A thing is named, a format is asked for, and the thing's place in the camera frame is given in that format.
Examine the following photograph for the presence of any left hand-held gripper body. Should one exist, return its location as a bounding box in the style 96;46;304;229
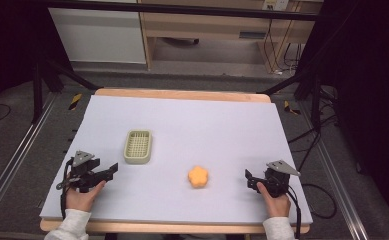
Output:
56;150;102;194

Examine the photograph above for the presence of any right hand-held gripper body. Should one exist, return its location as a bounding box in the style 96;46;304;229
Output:
255;159;302;199

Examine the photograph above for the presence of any green plastic slotted basket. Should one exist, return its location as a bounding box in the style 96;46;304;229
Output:
123;129;153;165

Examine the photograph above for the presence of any orange flower-shaped sponge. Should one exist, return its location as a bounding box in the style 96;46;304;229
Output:
187;165;210;189

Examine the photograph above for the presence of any person's right hand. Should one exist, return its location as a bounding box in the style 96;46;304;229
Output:
256;181;292;219

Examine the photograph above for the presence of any person's left hand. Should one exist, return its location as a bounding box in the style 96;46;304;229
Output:
65;179;107;213

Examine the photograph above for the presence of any yellow black striped tape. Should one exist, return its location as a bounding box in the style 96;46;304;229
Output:
283;100;302;117
68;92;83;111

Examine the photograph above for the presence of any white foam mat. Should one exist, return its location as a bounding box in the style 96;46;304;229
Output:
39;94;314;225

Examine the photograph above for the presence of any black metal stand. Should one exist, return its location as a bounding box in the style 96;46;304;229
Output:
256;66;326;133
30;56;100;124

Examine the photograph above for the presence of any wooden table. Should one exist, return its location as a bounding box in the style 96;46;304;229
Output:
39;87;312;235

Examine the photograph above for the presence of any white cabinet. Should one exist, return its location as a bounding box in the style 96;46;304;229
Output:
47;0;148;65

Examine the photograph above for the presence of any wooden desk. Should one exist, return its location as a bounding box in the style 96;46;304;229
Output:
138;0;324;74

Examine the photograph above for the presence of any white power strip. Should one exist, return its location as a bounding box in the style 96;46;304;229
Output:
261;0;290;11

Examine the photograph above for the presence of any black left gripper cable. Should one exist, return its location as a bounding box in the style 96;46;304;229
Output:
59;157;75;220

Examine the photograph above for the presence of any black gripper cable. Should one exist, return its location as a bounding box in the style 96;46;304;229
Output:
59;157;75;220
274;178;303;240

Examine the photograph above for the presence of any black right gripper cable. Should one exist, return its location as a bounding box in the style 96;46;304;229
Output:
274;178;303;240

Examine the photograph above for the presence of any black floor cable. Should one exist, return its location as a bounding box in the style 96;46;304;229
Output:
301;182;338;220
286;113;340;173

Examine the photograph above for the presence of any metal floor rail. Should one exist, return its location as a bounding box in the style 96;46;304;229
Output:
298;99;370;240
0;93;59;231

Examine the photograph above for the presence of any black horizontal frame bar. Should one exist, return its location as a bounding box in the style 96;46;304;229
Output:
45;0;320;22

